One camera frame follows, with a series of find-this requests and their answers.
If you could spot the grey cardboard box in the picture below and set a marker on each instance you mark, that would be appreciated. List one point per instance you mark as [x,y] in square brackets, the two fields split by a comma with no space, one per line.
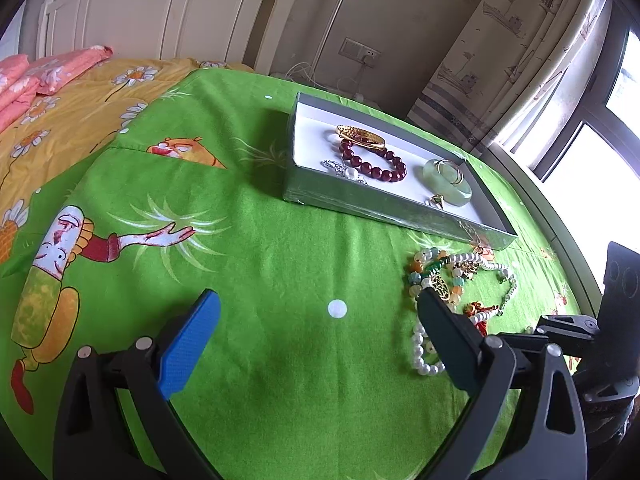
[310,135]

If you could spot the white wooden headboard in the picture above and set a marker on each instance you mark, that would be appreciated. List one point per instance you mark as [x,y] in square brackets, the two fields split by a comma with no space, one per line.
[175,10]

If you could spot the window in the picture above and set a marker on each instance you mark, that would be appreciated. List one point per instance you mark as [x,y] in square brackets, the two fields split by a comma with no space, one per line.
[590,150]

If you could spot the gold bangle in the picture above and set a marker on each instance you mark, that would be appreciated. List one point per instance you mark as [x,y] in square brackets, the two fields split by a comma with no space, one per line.
[360,135]

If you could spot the red knot charm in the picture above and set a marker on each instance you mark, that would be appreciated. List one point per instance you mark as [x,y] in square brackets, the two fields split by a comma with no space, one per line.
[482,327]

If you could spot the white charger plug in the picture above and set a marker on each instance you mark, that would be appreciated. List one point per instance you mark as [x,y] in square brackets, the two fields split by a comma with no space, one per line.
[368,59]

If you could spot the printed beige curtain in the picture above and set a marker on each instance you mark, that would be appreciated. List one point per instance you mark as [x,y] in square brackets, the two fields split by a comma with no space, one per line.
[510,50]

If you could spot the thin white pole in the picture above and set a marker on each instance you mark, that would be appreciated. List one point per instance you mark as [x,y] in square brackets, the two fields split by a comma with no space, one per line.
[331,35]

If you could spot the gold filigree pendant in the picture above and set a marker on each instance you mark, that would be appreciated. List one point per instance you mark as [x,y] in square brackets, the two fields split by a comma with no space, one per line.
[442,287]

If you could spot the wall socket panel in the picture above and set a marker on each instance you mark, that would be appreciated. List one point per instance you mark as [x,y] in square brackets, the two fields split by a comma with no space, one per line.
[352,49]

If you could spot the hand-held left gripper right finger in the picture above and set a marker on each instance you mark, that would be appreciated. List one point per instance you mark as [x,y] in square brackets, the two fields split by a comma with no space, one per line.
[450,340]

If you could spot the silver pearl brooch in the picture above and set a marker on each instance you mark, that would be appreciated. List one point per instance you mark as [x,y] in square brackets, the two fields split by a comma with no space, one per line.
[352,174]

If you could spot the pale green jade bangle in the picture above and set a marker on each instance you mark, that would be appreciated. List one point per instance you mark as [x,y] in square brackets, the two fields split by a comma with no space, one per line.
[462,195]

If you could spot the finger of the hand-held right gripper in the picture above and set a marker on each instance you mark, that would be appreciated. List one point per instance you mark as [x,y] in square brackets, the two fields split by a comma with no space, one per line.
[605,387]
[570,326]

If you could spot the green cartoon blanket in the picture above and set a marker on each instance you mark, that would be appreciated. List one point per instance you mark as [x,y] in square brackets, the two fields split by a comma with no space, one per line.
[280,260]

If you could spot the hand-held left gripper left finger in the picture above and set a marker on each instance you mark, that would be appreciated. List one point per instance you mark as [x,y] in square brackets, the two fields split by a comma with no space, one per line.
[187,345]

